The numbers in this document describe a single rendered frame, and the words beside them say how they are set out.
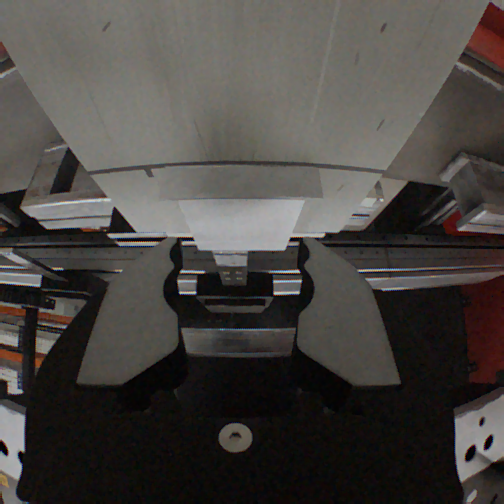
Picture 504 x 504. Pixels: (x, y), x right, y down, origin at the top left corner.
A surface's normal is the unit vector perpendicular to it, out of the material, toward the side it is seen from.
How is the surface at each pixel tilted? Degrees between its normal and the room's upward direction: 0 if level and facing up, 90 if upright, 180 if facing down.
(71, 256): 90
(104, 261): 90
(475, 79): 0
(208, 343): 90
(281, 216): 0
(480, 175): 90
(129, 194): 0
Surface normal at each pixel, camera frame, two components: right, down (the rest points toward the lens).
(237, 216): 0.00, 0.94
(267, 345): 0.02, -0.34
